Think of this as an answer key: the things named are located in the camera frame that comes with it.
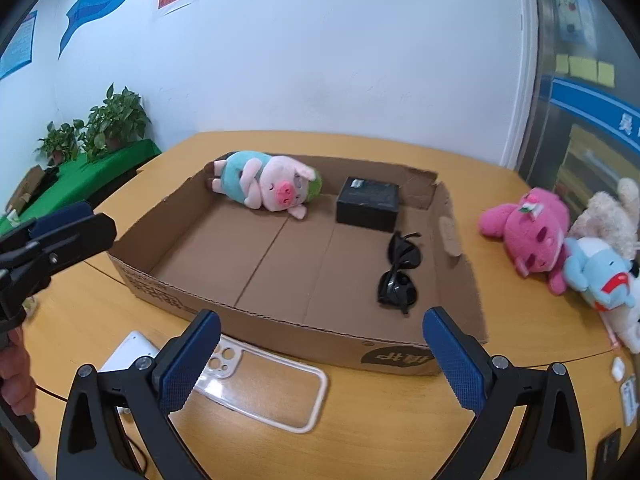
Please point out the white packaged small tool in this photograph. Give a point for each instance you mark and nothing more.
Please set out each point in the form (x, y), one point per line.
(631, 400)

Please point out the person's left hand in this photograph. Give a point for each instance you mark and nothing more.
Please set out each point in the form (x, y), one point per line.
(17, 380)

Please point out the shallow cardboard box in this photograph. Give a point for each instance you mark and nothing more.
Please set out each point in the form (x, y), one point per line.
(280, 270)

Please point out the pink pen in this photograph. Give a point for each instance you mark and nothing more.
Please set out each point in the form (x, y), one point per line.
(612, 335)

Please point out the white flat device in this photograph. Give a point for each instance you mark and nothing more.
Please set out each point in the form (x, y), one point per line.
(130, 350)

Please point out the white plush toy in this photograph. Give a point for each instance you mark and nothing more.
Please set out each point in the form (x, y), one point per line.
(627, 325)

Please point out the pink bear plush toy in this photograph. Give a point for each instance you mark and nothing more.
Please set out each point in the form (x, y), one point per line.
(530, 240)

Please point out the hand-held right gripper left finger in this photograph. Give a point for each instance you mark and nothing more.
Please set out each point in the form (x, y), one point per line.
(187, 365)

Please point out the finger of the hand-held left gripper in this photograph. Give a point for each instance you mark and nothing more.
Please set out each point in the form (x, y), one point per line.
(57, 217)
(75, 240)

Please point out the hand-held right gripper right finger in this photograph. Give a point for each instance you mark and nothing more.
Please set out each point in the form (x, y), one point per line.
(457, 365)

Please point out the cartoon door poster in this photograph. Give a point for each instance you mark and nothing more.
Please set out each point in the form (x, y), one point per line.
(575, 10)

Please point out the small black box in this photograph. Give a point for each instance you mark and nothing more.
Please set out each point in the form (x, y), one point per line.
(367, 210)

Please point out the white earbuds case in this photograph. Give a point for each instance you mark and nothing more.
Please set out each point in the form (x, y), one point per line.
(616, 369)

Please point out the pig plush toy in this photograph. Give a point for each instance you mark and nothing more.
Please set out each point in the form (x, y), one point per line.
(270, 182)

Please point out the clear phone case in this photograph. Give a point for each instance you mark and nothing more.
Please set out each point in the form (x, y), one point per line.
(260, 395)

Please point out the green covered table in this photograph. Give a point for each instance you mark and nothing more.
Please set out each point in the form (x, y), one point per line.
(90, 175)

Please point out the desk power socket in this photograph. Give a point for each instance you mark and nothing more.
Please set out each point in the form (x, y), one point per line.
(607, 455)

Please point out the wooden desktop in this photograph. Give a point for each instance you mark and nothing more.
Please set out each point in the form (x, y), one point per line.
(360, 410)

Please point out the cream fuzzy plush toy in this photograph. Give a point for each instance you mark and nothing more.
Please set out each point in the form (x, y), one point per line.
(605, 215)

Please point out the yellow sticky note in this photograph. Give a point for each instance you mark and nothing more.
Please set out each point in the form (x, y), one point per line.
(606, 74)
(583, 67)
(562, 64)

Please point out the light blue plush toy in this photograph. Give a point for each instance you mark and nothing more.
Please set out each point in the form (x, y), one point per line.
(590, 270)

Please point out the brown cardboard carton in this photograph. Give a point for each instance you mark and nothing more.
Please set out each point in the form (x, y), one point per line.
(27, 182)

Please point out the blue wall notice board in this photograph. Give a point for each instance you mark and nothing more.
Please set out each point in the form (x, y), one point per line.
(20, 45)

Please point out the small potted green plant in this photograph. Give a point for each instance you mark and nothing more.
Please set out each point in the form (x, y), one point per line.
(60, 142)

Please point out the black sunglasses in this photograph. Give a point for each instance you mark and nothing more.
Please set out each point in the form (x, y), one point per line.
(397, 285)

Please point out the large potted green plant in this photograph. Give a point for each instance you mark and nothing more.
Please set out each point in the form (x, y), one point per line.
(117, 115)

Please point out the blue door banner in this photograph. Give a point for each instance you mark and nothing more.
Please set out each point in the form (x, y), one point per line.
(595, 105)

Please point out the blue wave wall decal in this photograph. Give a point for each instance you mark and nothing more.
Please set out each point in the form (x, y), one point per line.
(95, 5)

